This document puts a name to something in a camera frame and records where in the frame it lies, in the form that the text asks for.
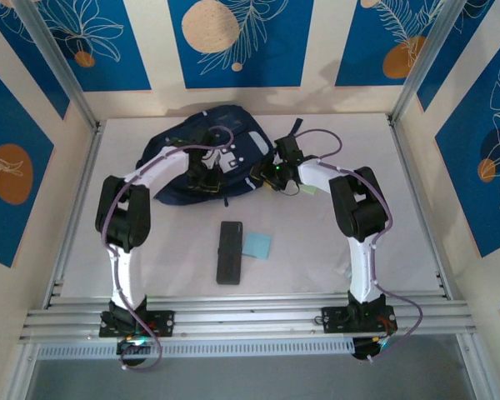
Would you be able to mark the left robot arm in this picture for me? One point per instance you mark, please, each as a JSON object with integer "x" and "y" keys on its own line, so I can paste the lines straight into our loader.
{"x": 125, "y": 216}

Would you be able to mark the green sticky note pad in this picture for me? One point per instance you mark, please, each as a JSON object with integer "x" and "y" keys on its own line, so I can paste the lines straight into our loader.
{"x": 310, "y": 190}

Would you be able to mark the navy blue backpack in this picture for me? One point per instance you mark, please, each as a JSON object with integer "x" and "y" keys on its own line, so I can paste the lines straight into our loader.
{"x": 237, "y": 183}

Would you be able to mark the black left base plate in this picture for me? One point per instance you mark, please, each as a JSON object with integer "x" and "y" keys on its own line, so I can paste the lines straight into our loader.
{"x": 162, "y": 323}

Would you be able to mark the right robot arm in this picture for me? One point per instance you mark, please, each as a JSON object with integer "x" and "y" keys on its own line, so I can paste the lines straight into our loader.
{"x": 358, "y": 204}

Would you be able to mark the black controller board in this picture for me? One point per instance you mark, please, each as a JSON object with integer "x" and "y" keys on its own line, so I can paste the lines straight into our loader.
{"x": 368, "y": 350}
{"x": 133, "y": 350}

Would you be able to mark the black pencil case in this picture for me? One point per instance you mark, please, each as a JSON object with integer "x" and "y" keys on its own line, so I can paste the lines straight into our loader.
{"x": 230, "y": 252}

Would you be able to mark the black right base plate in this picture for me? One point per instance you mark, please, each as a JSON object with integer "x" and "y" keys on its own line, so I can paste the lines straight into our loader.
{"x": 335, "y": 318}

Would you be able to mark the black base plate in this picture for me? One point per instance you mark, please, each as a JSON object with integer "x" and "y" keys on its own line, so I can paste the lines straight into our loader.
{"x": 162, "y": 323}
{"x": 335, "y": 318}

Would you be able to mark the aluminium rail beam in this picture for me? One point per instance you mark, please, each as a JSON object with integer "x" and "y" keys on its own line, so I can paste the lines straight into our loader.
{"x": 250, "y": 316}

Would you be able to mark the aluminium frame post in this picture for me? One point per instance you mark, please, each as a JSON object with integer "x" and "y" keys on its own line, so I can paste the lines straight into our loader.
{"x": 54, "y": 58}
{"x": 425, "y": 58}

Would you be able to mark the clear plastic bag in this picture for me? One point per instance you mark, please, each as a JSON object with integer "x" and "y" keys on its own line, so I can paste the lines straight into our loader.
{"x": 342, "y": 271}

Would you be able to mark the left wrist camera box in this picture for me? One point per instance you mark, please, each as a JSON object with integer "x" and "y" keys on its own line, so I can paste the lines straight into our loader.
{"x": 211, "y": 157}

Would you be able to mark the blue sticky note pad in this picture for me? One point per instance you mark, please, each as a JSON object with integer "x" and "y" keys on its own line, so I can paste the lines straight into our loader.
{"x": 257, "y": 246}

